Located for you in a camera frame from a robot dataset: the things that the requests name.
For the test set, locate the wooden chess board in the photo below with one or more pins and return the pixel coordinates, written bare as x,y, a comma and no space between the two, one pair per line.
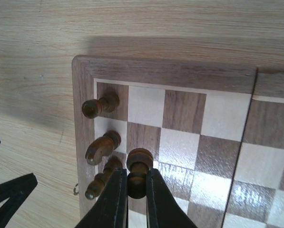
216,133

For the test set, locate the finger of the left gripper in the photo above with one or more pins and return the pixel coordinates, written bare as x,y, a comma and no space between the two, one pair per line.
15,192

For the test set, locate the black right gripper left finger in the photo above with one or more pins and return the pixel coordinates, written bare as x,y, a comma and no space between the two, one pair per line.
111,208

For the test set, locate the dark rook on board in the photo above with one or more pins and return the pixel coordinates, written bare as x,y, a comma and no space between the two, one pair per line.
95,107

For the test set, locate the dark pawn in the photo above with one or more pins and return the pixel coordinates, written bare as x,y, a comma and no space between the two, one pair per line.
139,162

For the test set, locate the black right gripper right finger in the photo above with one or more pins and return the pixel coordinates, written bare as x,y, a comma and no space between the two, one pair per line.
162,209

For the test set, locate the dark bishop on board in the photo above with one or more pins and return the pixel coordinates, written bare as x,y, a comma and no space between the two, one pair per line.
95,188

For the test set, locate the dark knight on board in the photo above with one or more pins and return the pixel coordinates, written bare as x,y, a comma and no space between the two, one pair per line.
102,146

